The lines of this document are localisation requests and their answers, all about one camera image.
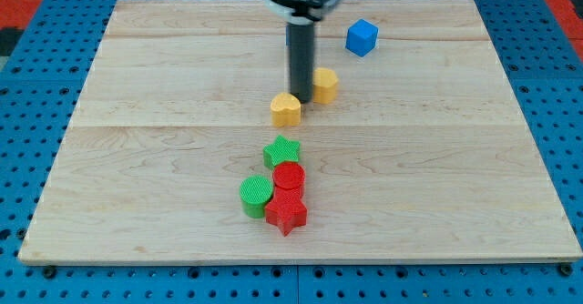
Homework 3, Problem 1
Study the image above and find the green star block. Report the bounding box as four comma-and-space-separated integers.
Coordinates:
262, 135, 301, 170

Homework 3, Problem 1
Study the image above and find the red cylinder block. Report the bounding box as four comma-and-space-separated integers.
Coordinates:
272, 161, 305, 198

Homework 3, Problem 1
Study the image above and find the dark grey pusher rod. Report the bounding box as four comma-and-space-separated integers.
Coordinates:
286, 24, 315, 103

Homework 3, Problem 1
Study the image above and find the wooden board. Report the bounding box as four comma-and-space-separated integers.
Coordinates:
19, 0, 582, 266

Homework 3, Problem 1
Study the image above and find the yellow hexagon block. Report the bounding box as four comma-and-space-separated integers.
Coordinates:
312, 67, 339, 104

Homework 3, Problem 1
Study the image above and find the green cylinder block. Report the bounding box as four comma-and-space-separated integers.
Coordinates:
239, 175, 273, 218

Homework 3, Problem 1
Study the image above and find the yellow heart block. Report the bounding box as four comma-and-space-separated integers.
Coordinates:
270, 92, 302, 127

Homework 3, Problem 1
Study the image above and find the red star block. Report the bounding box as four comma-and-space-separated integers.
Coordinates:
264, 187, 308, 237

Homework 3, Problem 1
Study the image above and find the blue cube block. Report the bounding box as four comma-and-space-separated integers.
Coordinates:
345, 19, 379, 57

